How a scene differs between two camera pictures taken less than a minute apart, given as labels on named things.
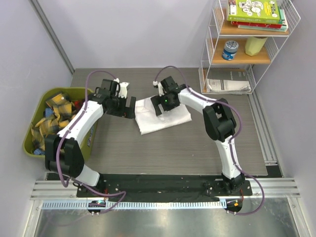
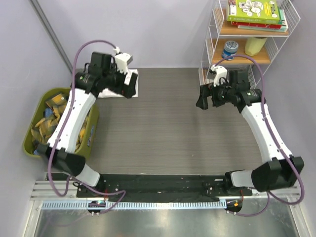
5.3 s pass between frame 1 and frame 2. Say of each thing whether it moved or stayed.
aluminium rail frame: stayed
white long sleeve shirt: moved
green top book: stayed
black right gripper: moved
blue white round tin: stayed
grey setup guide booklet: stayed
